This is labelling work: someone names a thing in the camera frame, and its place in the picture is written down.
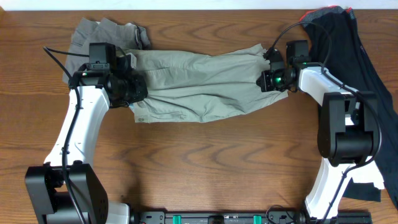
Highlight khaki beige shorts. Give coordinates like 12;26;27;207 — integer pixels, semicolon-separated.
130;44;288;123

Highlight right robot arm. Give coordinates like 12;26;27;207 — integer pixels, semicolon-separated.
256;40;384;223

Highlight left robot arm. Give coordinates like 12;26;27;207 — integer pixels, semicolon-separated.
25;42;148;224

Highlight folded grey shorts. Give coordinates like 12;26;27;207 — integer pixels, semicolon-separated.
65;18;151;75

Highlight black garment with red trim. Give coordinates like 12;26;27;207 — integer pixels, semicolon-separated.
300;6;397;204

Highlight white cloth piece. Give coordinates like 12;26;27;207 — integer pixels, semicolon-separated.
351;161;385;190

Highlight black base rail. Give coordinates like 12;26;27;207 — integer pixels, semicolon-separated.
133;211;373;224

